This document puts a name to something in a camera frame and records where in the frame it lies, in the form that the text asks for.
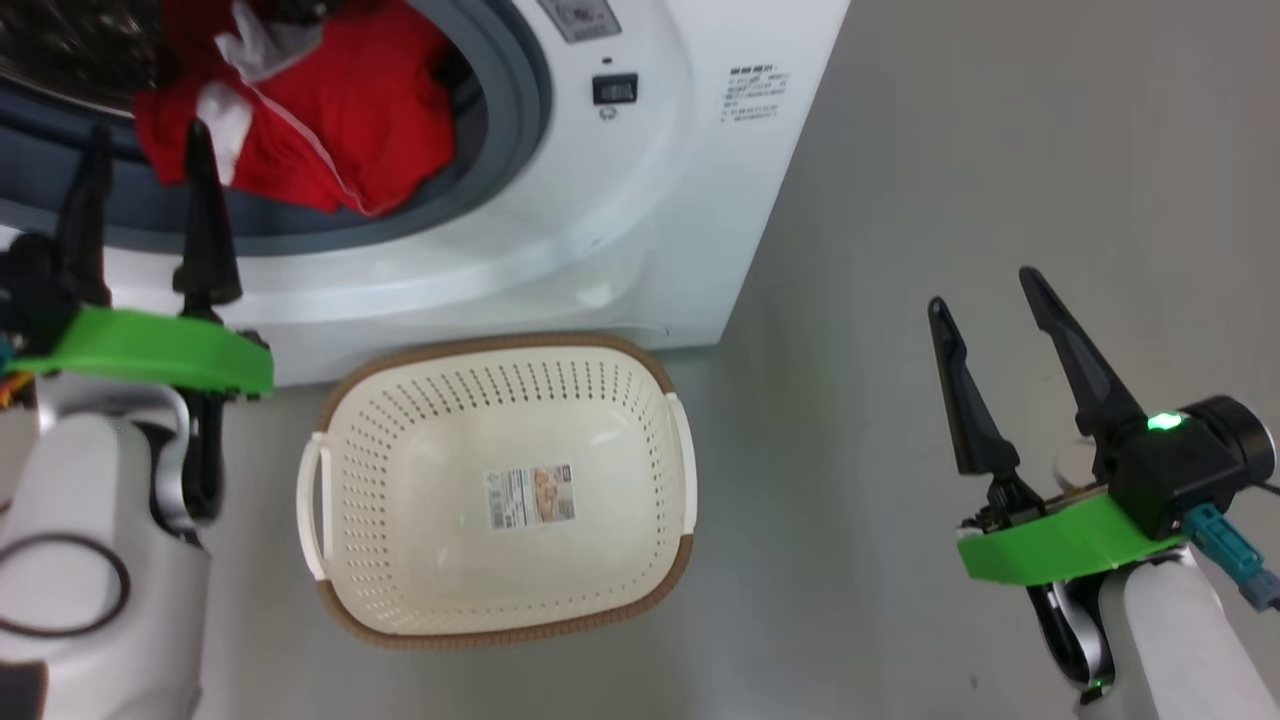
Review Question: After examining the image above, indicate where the cream perforated laundry basket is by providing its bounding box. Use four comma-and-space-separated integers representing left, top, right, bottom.
296, 333, 698, 651

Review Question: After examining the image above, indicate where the paper label inside basket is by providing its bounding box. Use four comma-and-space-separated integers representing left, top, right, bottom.
484, 464, 577, 533

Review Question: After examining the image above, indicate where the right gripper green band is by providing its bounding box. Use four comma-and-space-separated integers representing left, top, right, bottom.
927, 266, 1191, 586

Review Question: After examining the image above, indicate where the right teal cable connector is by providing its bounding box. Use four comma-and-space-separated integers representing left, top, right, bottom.
1185, 503, 1280, 611

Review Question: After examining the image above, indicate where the thin black cable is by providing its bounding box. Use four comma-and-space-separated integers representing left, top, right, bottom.
0, 535, 131, 641

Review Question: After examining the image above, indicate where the grey warning sticker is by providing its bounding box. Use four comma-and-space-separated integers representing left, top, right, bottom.
538, 0, 623, 43

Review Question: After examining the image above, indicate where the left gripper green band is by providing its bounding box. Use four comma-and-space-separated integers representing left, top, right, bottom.
5, 118, 274, 401

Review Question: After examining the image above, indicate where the perforated steel washer drum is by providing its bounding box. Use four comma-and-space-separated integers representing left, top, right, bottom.
0, 0, 141, 113

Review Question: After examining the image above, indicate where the white washing machine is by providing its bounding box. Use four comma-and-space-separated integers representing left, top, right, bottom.
0, 0, 851, 386

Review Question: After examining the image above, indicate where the grey rubber door gasket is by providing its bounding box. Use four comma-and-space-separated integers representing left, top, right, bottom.
0, 0, 553, 256

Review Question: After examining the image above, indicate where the red and white garment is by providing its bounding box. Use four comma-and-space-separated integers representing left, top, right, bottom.
133, 0, 456, 216

